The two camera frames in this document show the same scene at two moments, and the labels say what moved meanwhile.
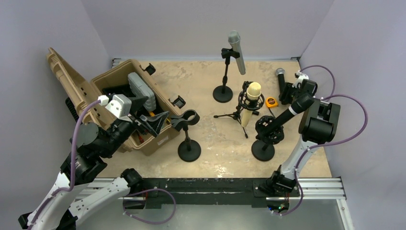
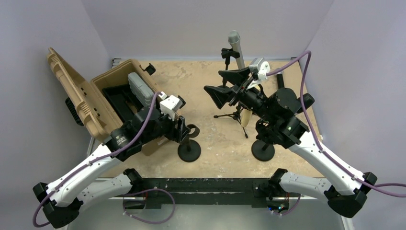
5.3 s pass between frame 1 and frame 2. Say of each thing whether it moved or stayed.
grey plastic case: stayed
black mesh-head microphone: stayed
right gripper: moved
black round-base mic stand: moved
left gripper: moved
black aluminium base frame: stayed
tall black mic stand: stayed
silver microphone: stayed
